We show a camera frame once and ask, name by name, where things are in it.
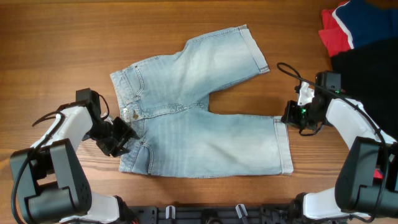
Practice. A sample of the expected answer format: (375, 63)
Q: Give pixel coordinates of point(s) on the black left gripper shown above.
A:
(115, 135)

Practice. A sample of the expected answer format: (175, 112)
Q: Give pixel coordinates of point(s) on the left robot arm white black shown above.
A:
(50, 185)

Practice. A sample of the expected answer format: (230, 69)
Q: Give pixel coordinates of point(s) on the red navy white garment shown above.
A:
(354, 24)

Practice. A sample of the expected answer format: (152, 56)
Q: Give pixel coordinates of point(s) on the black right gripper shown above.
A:
(292, 113)

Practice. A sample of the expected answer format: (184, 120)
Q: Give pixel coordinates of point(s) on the black base rail with clips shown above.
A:
(265, 214)

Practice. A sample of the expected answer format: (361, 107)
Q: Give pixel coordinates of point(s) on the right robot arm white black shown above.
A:
(366, 187)

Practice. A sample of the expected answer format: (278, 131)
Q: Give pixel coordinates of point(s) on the light blue denim shorts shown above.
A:
(165, 99)

